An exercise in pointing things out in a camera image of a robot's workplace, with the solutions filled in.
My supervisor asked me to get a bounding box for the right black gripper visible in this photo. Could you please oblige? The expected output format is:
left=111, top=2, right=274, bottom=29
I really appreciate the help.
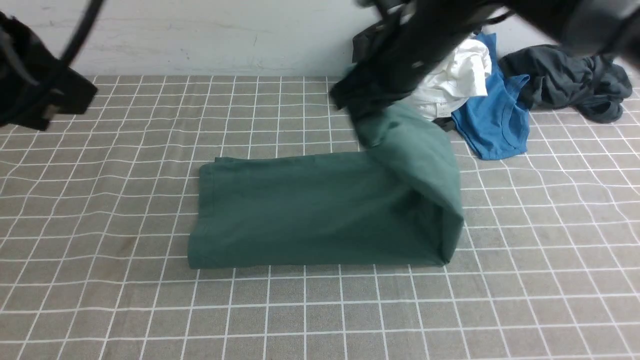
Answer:
left=329, top=11, right=451, bottom=121

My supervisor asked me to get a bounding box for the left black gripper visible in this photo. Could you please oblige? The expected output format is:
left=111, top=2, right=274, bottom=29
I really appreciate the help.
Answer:
left=0, top=13, right=98, bottom=132

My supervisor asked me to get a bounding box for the grey checkered tablecloth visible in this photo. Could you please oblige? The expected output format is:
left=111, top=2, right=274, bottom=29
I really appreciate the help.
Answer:
left=0, top=76, right=640, bottom=360

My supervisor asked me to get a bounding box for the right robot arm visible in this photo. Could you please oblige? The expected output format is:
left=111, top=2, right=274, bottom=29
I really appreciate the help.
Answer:
left=329, top=0, right=639, bottom=120

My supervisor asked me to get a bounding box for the black cable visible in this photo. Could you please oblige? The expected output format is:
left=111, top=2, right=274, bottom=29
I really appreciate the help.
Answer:
left=60, top=0, right=106, bottom=63

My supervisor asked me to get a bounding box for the green long sleeve shirt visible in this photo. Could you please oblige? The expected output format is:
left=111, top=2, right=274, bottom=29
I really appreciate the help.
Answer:
left=187, top=103, right=465, bottom=269

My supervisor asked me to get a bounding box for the white shirt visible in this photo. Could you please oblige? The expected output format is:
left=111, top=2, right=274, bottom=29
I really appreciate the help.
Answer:
left=405, top=39, right=493, bottom=121

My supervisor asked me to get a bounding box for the dark grey crumpled shirt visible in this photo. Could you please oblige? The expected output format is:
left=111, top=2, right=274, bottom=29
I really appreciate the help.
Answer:
left=498, top=44, right=633, bottom=125

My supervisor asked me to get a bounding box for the blue shirt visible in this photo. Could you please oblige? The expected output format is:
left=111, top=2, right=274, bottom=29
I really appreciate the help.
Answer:
left=452, top=32, right=530, bottom=161

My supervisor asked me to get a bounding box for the black garment under white shirt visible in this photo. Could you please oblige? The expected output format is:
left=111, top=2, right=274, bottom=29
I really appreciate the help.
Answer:
left=351, top=23, right=455, bottom=132

